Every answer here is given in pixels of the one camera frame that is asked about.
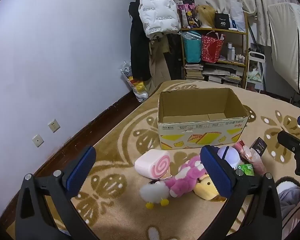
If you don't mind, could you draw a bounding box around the stack of books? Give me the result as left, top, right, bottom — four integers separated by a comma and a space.
185, 64, 204, 80

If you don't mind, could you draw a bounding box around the beige patterned carpet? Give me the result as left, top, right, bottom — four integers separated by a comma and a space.
7, 80, 300, 240

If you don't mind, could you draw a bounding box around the grey fluffy slipper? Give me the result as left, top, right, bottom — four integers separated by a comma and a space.
275, 177, 300, 218

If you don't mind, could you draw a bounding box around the square wall socket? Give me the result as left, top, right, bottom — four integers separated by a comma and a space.
32, 134, 44, 148
48, 119, 60, 133

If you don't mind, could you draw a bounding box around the green packet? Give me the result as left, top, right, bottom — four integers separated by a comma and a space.
237, 164, 255, 177

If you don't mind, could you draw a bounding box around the white puffer jacket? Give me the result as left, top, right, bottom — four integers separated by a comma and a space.
139, 0, 180, 39

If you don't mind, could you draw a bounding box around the wooden shelf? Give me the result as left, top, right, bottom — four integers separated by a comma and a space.
180, 12, 249, 89

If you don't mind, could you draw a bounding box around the small black box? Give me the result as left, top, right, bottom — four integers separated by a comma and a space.
250, 137, 267, 157

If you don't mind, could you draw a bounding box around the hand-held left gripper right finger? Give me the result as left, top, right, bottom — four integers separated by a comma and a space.
200, 144, 283, 240

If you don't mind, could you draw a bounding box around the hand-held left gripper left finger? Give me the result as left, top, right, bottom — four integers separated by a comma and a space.
15, 145, 100, 240

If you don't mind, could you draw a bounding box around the beige hanging coat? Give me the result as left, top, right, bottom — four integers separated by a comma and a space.
147, 34, 171, 93

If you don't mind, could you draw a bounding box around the blonde wig on head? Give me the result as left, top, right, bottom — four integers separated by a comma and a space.
196, 4, 218, 28

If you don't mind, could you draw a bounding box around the pink plastic plush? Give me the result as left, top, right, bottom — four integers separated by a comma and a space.
234, 142, 267, 176

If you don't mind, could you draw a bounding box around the teal bag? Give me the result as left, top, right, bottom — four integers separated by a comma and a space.
183, 31, 202, 63

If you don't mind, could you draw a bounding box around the black gift box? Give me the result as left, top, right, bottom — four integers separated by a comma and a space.
214, 12, 232, 29

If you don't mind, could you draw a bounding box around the yellow bear plush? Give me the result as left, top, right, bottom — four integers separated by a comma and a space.
193, 172, 227, 202

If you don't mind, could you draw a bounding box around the white paper bag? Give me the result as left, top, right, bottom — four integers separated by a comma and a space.
230, 0, 245, 32

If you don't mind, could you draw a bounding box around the red patterned bag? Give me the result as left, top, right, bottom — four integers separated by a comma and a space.
201, 31, 224, 63

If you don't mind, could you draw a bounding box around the purple printed bag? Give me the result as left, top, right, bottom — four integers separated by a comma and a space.
177, 0, 203, 29

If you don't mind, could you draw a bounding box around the printed cardboard box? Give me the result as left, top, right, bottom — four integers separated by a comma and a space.
157, 87, 250, 150

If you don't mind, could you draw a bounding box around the clear plastic bag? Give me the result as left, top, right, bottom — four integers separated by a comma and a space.
120, 61, 149, 102

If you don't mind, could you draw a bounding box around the row of small bottles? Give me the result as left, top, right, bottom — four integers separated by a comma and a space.
226, 42, 245, 63

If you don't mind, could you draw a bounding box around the white fluffy chick plush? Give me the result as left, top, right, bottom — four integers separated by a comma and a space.
139, 180, 171, 209

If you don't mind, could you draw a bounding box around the white purple round plush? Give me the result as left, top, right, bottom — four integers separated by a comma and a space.
217, 146, 242, 169

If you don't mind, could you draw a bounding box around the black hanging coat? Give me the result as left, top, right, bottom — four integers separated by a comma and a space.
129, 1, 152, 80

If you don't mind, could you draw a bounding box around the pink swirl roll plush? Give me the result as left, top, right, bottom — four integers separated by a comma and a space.
134, 149, 171, 180

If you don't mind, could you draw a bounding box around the white bedding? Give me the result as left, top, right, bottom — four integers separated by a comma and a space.
267, 3, 300, 98

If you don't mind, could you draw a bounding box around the white trolley cart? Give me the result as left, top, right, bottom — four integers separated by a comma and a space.
246, 51, 265, 90

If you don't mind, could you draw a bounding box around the pile of papers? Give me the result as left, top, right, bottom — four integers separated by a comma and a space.
202, 65, 243, 87

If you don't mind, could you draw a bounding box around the pink bear plush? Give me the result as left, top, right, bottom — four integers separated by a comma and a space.
165, 155, 208, 198

